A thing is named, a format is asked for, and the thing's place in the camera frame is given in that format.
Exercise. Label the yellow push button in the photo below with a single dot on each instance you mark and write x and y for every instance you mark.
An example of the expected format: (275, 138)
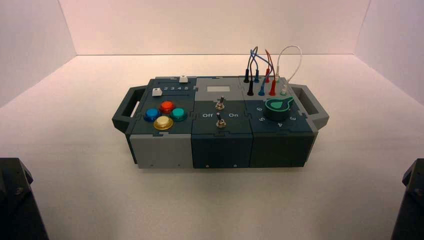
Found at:
(163, 123)

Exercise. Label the teal push button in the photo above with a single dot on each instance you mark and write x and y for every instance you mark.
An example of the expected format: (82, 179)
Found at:
(179, 114)

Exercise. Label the orange push button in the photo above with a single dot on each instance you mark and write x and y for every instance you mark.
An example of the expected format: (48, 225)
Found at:
(166, 106)

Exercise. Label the blue push button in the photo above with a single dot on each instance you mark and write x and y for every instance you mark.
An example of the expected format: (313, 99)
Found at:
(152, 114)

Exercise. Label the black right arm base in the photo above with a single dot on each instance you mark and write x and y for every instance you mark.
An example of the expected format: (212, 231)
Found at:
(410, 205)

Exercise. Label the white slider cube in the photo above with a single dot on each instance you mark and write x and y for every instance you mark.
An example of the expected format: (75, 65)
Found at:
(183, 79)
(156, 92)

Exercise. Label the metal toggle switch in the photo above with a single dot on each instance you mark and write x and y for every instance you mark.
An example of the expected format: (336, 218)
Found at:
(220, 123)
(219, 105)

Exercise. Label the green pointer knob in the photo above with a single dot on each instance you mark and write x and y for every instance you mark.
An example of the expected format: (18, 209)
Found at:
(276, 112)

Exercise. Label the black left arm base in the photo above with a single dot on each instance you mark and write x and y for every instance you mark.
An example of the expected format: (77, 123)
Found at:
(16, 205)

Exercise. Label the grey and teal control box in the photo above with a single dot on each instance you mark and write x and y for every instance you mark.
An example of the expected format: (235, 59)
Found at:
(218, 149)

